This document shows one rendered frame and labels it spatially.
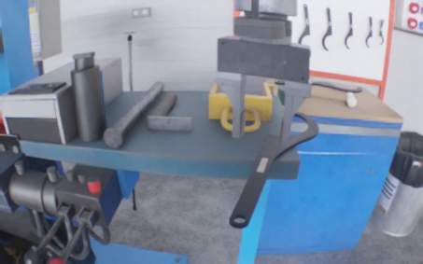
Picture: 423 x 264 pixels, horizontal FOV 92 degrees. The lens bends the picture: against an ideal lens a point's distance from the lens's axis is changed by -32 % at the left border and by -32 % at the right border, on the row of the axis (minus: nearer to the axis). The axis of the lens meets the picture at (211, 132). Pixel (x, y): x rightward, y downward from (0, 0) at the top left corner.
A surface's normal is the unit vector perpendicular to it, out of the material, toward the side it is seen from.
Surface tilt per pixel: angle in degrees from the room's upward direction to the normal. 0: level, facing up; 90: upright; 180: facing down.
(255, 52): 90
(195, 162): 90
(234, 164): 90
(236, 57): 90
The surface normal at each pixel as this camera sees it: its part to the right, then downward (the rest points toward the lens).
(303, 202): -0.10, 0.43
